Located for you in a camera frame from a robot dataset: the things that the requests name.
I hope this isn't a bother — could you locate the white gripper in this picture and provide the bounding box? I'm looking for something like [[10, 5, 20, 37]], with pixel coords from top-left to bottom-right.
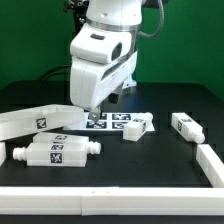
[[70, 53, 137, 122]]

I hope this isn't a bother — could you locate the white desk tabletop panel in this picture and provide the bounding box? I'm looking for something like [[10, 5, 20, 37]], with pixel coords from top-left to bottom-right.
[[0, 104, 84, 141]]

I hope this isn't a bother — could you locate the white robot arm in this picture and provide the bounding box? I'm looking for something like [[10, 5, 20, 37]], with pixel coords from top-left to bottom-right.
[[70, 0, 169, 121]]

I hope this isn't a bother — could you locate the white marker tag sheet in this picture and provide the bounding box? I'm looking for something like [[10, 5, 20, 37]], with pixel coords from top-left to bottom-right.
[[63, 112, 156, 133]]

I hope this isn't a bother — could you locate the black cable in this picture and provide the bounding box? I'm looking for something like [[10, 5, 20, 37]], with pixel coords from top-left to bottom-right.
[[39, 64, 72, 82]]

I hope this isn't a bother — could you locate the white front barrier rail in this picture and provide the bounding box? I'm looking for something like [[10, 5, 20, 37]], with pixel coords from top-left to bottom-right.
[[0, 187, 224, 216]]

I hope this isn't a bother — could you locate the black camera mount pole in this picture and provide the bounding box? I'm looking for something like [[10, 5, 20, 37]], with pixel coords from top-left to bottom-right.
[[63, 0, 89, 19]]

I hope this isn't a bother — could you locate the white left barrier rail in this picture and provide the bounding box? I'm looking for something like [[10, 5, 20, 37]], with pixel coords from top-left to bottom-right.
[[0, 142, 6, 166]]

